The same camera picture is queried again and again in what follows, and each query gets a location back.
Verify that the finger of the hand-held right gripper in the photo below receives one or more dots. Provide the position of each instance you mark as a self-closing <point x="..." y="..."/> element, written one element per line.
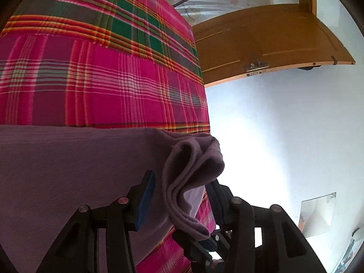
<point x="190" y="247"/>
<point x="220" y="241"/>

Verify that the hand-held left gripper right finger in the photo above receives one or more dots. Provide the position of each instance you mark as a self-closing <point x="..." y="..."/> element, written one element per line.
<point x="213" y="204"/>

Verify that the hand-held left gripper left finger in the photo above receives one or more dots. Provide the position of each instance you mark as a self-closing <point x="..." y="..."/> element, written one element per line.
<point x="145" y="202"/>

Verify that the purple knit sweater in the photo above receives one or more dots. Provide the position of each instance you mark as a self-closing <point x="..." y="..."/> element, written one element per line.
<point x="71" y="170"/>

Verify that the white paper sheet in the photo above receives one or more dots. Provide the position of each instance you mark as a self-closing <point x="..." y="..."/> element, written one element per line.
<point x="317" y="216"/>

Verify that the pink plaid blanket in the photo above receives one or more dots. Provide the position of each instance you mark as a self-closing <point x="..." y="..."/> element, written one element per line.
<point x="99" y="85"/>

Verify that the metal door latch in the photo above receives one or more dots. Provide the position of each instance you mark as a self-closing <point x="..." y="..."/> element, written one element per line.
<point x="256" y="66"/>

